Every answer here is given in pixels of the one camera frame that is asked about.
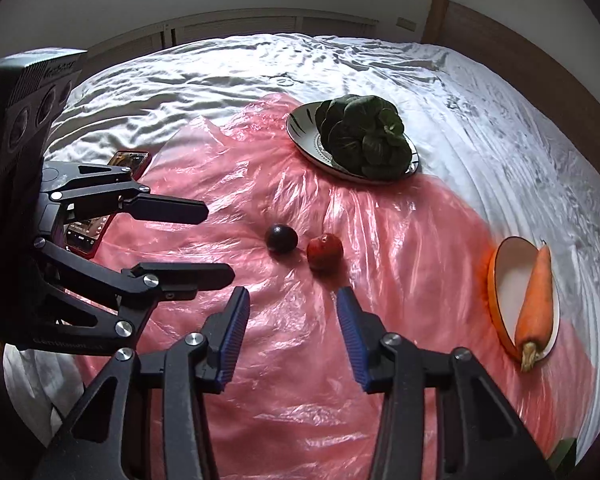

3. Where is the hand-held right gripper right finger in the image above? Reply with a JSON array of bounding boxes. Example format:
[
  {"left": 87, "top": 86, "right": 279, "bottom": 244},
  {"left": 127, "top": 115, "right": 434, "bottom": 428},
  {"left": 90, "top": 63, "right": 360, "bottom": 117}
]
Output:
[{"left": 335, "top": 286, "right": 548, "bottom": 480}]

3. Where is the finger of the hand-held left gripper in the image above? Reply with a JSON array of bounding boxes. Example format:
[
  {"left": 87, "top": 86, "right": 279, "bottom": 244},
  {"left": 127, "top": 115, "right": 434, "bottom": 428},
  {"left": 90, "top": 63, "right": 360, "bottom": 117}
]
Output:
[
  {"left": 32, "top": 237, "right": 236, "bottom": 337},
  {"left": 42, "top": 161, "right": 209, "bottom": 226}
]

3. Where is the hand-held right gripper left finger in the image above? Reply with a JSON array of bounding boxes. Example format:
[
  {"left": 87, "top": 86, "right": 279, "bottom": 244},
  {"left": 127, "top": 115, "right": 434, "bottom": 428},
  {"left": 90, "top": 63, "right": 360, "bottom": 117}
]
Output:
[{"left": 30, "top": 285, "right": 252, "bottom": 480}]

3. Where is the small red apple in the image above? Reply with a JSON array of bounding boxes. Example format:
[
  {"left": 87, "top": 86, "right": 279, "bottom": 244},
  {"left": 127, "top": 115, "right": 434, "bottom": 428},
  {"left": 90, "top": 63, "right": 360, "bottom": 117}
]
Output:
[{"left": 307, "top": 232, "right": 344, "bottom": 271}]

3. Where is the dark purple plum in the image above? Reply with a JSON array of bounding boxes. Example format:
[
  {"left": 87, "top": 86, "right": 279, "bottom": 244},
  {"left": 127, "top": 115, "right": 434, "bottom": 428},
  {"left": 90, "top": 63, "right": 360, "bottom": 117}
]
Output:
[{"left": 265, "top": 223, "right": 299, "bottom": 254}]

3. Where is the green metal tray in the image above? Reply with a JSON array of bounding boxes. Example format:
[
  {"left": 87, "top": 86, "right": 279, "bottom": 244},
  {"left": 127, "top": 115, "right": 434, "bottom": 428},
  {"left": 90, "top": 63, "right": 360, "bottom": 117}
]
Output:
[{"left": 547, "top": 437, "right": 578, "bottom": 476}]

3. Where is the smartphone in red case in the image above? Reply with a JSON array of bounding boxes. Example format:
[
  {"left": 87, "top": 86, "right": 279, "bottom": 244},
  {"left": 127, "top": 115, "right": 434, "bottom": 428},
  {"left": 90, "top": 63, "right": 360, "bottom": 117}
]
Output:
[{"left": 62, "top": 150, "right": 152, "bottom": 259}]

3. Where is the pink plastic sheet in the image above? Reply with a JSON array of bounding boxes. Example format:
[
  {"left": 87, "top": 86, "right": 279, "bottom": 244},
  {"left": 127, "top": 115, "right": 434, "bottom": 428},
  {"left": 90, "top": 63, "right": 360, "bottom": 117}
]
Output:
[{"left": 80, "top": 91, "right": 598, "bottom": 480}]

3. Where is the white bed sheet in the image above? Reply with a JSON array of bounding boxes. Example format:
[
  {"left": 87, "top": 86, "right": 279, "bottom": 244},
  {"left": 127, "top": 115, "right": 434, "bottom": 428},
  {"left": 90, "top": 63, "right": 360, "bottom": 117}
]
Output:
[{"left": 0, "top": 32, "right": 600, "bottom": 461}]

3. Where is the patterned oval plate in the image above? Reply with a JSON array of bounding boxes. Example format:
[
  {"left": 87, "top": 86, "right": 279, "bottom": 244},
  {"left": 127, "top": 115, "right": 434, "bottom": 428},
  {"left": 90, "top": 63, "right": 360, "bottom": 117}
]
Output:
[{"left": 286, "top": 101, "right": 420, "bottom": 183}]

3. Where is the orange rimmed white plate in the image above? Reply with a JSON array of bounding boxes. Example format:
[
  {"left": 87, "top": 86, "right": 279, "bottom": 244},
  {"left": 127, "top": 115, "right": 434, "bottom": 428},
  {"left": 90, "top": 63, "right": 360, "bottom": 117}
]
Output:
[{"left": 487, "top": 236, "right": 562, "bottom": 363}]

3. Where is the carrot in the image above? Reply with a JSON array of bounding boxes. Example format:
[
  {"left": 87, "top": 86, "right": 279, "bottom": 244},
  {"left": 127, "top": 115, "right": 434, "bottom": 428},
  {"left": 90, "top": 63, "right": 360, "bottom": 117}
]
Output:
[{"left": 514, "top": 242, "right": 552, "bottom": 373}]

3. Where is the panelled window bench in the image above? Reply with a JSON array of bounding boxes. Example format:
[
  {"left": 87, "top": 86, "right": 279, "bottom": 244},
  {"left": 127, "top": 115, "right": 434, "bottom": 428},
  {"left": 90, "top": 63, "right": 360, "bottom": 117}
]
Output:
[{"left": 80, "top": 7, "right": 381, "bottom": 61}]

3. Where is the dark green bok choy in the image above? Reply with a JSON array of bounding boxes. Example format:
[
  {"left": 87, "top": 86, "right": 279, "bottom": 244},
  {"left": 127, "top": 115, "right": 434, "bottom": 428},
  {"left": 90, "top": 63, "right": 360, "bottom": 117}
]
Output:
[{"left": 315, "top": 94, "right": 413, "bottom": 181}]

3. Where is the wooden headboard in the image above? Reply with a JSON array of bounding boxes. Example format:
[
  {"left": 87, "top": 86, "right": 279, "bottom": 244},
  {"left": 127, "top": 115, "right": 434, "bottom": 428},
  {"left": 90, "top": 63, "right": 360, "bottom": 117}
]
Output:
[{"left": 420, "top": 0, "right": 600, "bottom": 171}]

